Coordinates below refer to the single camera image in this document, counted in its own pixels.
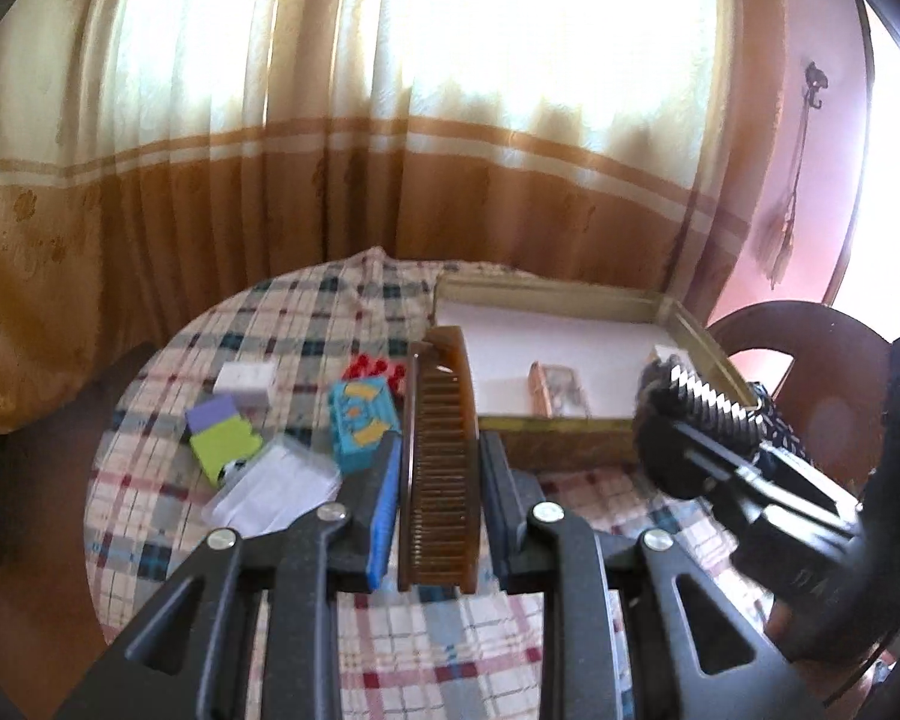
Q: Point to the green building block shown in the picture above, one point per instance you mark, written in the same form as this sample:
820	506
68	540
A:
225	450

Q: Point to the wall hook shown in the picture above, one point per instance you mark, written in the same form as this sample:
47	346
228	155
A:
816	82

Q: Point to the brown wooden comb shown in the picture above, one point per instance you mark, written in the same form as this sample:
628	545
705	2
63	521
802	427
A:
439	465

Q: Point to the teal building block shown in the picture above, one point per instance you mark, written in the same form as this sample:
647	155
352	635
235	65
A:
361	424

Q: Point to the cream and orange curtain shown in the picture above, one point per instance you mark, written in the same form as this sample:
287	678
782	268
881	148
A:
270	165

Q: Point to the purple building block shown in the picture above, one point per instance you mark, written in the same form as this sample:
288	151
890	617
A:
214	414

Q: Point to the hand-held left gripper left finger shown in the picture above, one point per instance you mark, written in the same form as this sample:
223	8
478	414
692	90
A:
384	510

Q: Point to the red building block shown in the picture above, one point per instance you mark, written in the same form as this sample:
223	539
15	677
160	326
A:
379	373

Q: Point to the small white box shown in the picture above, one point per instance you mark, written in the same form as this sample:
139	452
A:
245	384

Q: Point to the gold metal tray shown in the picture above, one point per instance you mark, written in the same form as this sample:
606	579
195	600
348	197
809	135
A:
570	360

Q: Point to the plaid tablecloth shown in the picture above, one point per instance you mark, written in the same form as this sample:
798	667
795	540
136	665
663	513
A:
270	315

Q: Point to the copper picture frame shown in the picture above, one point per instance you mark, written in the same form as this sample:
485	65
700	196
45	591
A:
560	390

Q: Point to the brown wooden chair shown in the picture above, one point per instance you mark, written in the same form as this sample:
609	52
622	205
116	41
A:
810	345

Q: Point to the dark blue dotted cloth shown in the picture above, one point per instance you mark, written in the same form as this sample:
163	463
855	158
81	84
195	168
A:
784	424

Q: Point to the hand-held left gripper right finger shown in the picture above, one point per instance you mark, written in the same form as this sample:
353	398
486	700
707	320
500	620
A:
495	499

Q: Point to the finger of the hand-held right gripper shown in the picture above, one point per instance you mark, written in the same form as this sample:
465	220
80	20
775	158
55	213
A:
810	484
720	457

